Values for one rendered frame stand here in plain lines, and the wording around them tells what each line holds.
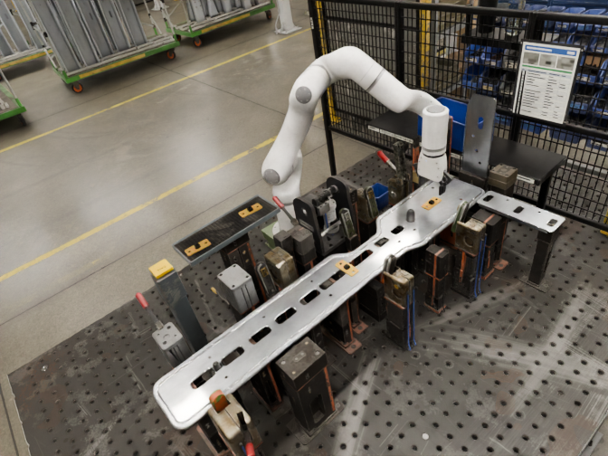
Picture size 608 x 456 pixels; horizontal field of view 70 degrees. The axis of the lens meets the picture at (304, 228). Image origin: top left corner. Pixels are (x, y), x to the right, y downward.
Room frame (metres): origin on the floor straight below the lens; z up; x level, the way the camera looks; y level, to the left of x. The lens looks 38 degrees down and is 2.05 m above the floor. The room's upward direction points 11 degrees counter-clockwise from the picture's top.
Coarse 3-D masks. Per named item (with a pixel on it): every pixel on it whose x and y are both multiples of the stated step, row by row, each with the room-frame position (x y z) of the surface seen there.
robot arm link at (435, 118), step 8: (424, 112) 1.31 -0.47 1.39; (432, 112) 1.29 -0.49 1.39; (440, 112) 1.29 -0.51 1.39; (448, 112) 1.29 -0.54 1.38; (424, 120) 1.31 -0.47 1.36; (432, 120) 1.28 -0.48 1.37; (440, 120) 1.27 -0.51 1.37; (424, 128) 1.30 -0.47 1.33; (432, 128) 1.28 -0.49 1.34; (440, 128) 1.28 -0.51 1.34; (424, 136) 1.30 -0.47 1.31; (432, 136) 1.28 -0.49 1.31; (440, 136) 1.28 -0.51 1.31; (424, 144) 1.30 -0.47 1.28; (432, 144) 1.28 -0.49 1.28; (440, 144) 1.28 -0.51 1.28
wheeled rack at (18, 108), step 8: (0, 72) 6.02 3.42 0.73; (0, 88) 7.14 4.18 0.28; (0, 96) 6.67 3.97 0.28; (8, 96) 6.61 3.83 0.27; (0, 104) 6.25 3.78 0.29; (8, 104) 6.20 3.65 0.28; (16, 104) 6.15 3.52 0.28; (0, 112) 5.91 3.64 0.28; (8, 112) 5.90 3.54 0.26; (16, 112) 5.95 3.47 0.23; (24, 120) 6.06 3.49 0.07
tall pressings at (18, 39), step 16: (0, 0) 9.45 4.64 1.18; (16, 0) 9.37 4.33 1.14; (48, 0) 10.04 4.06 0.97; (0, 16) 9.31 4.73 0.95; (32, 16) 9.36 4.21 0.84; (0, 32) 9.23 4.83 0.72; (16, 32) 9.41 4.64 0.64; (32, 32) 9.32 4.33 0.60; (64, 32) 9.80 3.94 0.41; (0, 48) 9.19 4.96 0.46
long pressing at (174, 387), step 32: (416, 192) 1.41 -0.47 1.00; (448, 192) 1.37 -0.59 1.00; (480, 192) 1.33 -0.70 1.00; (384, 224) 1.25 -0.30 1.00; (416, 224) 1.21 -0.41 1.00; (448, 224) 1.19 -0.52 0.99; (352, 256) 1.11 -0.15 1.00; (384, 256) 1.08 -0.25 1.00; (288, 288) 1.02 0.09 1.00; (352, 288) 0.97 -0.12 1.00; (256, 320) 0.91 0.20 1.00; (288, 320) 0.89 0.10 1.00; (320, 320) 0.87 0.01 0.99; (224, 352) 0.81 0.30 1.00; (256, 352) 0.79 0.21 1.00; (160, 384) 0.75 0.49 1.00; (224, 384) 0.71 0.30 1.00; (192, 416) 0.63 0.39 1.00
